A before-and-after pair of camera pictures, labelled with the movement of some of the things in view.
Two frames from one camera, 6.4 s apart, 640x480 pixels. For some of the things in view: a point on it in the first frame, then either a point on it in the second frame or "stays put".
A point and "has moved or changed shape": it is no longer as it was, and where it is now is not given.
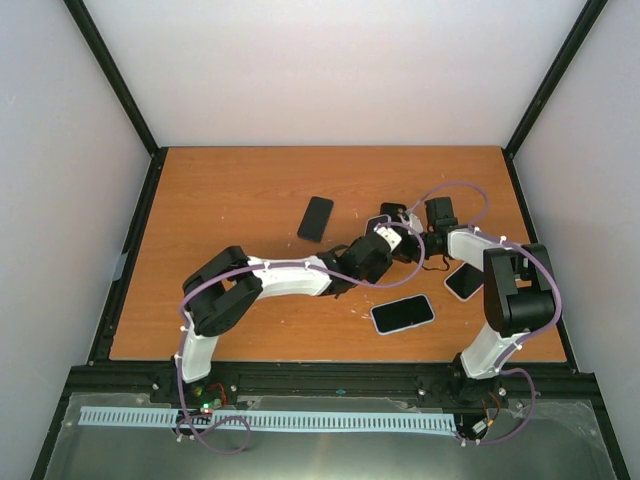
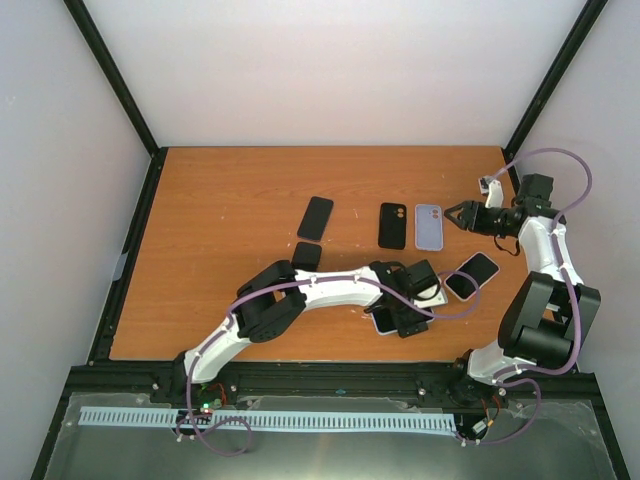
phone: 372,222 has moved or changed shape
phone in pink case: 465,281 stays put
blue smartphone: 316,219 stays put
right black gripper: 402,246 → 472,216
